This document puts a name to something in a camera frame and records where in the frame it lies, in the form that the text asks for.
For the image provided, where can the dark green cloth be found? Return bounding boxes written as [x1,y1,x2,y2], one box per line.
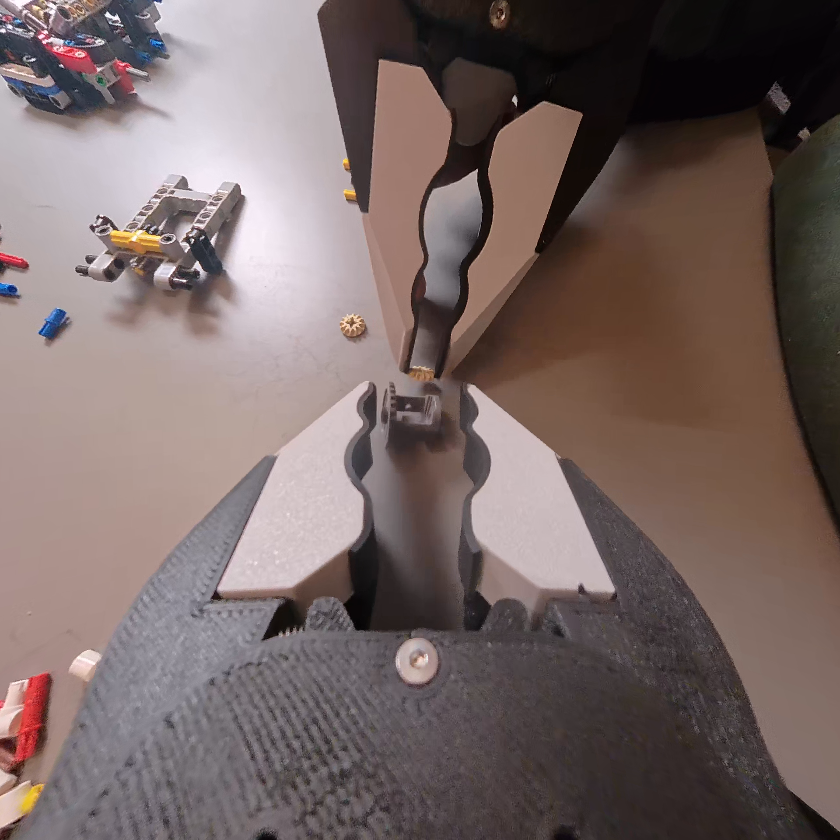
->
[771,121,840,519]

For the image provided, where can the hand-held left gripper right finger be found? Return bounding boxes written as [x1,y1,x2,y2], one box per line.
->
[458,382,618,608]

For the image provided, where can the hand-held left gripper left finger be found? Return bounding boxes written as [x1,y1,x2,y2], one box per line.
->
[215,379,379,601]

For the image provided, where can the lego car model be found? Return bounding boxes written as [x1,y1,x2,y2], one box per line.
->
[0,0,173,114]

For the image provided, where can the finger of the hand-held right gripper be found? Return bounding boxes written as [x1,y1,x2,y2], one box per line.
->
[438,100,584,382]
[361,58,457,375]

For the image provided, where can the grey lego differential housing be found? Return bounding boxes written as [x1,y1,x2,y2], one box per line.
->
[379,381,448,450]

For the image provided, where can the grey lego frame assembly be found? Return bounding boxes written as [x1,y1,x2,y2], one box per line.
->
[74,174,245,293]

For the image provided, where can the pile of small lego pieces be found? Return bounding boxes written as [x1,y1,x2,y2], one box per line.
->
[0,672,53,818]

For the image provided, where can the person's right forearm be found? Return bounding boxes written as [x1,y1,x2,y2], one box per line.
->
[626,0,840,155]

